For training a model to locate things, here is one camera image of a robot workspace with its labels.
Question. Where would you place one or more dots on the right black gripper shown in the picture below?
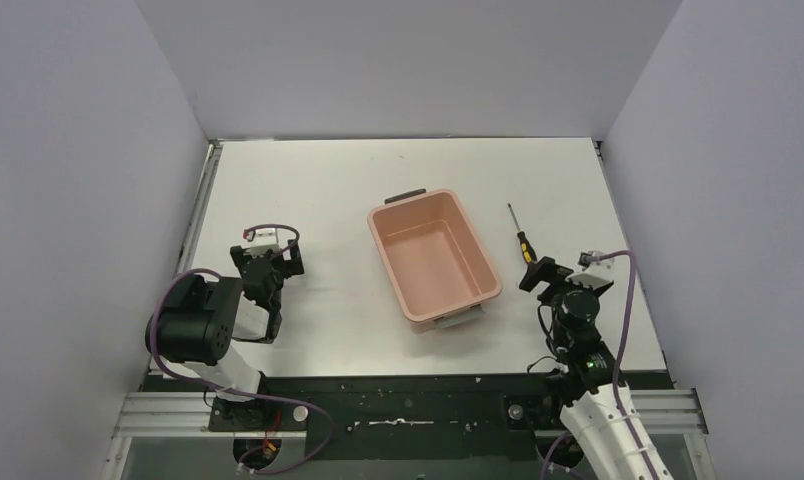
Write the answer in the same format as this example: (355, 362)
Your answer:
(546, 270)

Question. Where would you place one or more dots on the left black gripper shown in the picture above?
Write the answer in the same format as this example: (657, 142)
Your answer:
(269, 263)

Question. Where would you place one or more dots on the yellow black screwdriver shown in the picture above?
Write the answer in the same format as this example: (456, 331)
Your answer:
(528, 252)

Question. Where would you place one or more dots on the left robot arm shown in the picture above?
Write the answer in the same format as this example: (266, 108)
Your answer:
(202, 315)

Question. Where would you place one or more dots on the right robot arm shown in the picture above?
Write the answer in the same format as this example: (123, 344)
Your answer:
(593, 402)

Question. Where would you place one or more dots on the pink plastic bin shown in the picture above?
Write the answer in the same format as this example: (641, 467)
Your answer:
(437, 265)

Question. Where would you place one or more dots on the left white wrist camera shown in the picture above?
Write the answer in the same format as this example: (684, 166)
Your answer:
(262, 242)

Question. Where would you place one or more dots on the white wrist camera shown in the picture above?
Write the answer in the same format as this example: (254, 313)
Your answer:
(262, 242)
(593, 274)

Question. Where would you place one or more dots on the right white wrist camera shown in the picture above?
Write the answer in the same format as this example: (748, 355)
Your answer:
(593, 274)

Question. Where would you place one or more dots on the left aluminium side rail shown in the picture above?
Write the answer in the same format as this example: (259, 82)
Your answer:
(193, 230)

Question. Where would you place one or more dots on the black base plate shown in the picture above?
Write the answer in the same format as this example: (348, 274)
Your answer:
(388, 418)

